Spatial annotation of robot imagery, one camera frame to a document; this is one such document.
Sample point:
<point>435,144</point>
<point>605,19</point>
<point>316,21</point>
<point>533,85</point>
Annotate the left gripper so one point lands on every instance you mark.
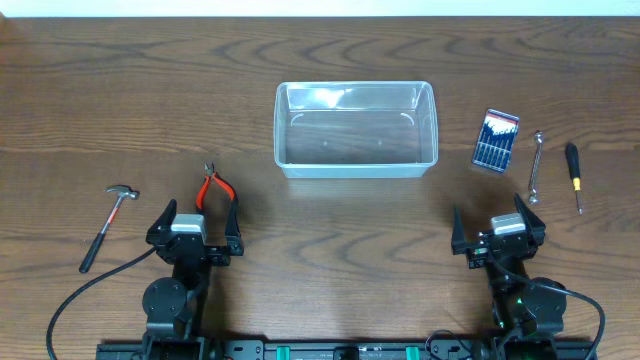
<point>192,253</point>

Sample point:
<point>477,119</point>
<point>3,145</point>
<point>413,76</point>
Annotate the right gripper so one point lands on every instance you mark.
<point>501,248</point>

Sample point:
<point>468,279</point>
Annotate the silver combination wrench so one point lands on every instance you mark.
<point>533,193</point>

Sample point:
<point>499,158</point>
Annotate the small claw hammer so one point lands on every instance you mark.
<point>123,192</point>

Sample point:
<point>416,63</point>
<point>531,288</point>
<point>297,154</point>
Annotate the blue precision screwdriver set case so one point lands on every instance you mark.
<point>496,139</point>

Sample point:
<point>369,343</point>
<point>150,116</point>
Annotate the black yellow screwdriver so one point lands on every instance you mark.
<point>572,157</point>

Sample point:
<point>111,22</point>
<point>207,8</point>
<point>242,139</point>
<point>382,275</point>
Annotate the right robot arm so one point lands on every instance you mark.
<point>529,311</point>

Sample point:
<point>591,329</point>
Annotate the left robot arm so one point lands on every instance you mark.
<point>174,305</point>

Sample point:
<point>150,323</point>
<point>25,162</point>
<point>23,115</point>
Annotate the clear plastic container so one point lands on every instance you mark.
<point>355,129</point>

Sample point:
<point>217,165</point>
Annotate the black mounting rail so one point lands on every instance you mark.
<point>435,348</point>

